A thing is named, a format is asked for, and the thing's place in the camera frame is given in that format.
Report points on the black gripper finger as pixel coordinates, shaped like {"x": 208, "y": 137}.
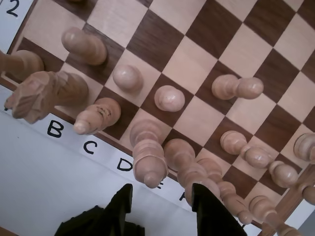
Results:
{"x": 211, "y": 216}
{"x": 118, "y": 209}

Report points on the white paper number strip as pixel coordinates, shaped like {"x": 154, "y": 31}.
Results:
{"x": 23, "y": 12}

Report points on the white paper letter strip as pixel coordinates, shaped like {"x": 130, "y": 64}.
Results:
{"x": 71, "y": 137}

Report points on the wooden chessboard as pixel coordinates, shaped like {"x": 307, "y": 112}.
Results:
{"x": 221, "y": 49}

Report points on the light wooden chess king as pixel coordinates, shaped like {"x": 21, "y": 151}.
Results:
{"x": 179, "y": 152}

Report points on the light wooden chess queen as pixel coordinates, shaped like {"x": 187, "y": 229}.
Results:
{"x": 147, "y": 152}

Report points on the light wooden chess pawn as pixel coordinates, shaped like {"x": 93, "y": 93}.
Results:
{"x": 83, "y": 46}
{"x": 126, "y": 77}
{"x": 283, "y": 174}
{"x": 308, "y": 193}
{"x": 236, "y": 87}
{"x": 232, "y": 141}
{"x": 169, "y": 98}

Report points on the light wooden chess bishop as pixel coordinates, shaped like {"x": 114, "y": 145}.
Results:
{"x": 98, "y": 115}
{"x": 229, "y": 194}

